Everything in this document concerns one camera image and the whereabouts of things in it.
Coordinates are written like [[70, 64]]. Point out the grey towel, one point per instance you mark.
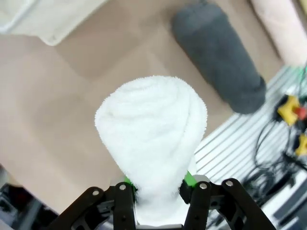
[[216, 52]]

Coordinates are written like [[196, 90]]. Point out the grooved aluminium frame plate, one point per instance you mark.
[[227, 148]]

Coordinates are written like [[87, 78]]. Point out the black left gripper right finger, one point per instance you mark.
[[200, 203]]

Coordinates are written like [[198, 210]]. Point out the white towel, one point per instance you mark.
[[153, 124]]

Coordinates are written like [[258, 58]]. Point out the yellow emergency stop box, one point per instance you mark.
[[302, 145], [289, 109]]

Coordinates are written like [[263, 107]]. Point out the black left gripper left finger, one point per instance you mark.
[[123, 206]]

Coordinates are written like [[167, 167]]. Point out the beige rolled towel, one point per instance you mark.
[[278, 24]]

